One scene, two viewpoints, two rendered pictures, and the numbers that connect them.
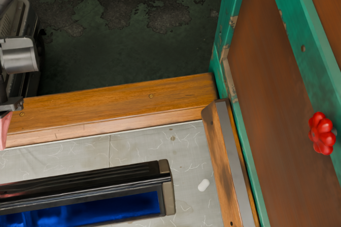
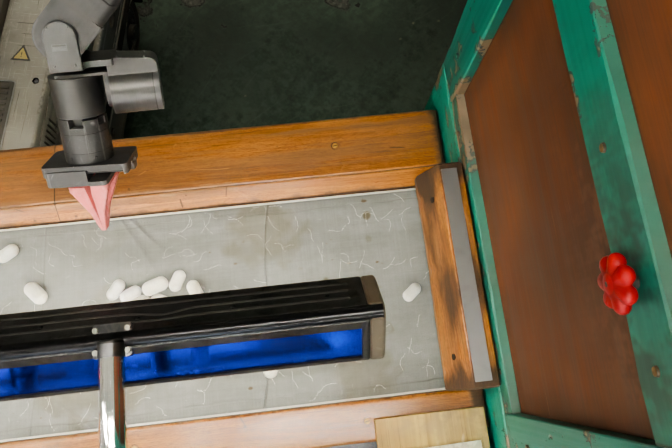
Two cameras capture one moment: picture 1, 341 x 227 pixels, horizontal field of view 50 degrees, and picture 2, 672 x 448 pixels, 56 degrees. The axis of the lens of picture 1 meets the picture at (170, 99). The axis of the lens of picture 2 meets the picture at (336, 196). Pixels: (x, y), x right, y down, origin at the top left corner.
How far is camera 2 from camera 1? 0.12 m
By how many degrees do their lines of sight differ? 9
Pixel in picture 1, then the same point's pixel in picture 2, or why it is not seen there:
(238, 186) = (469, 304)
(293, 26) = (590, 107)
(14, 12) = not seen: outside the picture
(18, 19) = not seen: outside the picture
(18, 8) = not seen: outside the picture
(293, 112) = (571, 222)
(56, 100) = (182, 144)
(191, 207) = (390, 324)
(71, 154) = (206, 234)
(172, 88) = (369, 135)
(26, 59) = (146, 93)
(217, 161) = (437, 261)
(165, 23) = not seen: outside the picture
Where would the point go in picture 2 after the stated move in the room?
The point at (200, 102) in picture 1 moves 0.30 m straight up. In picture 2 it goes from (413, 160) to (453, 69)
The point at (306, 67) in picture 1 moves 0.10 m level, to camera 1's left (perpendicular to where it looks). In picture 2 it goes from (605, 175) to (471, 169)
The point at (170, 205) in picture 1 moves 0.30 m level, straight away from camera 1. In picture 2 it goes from (378, 348) to (387, 56)
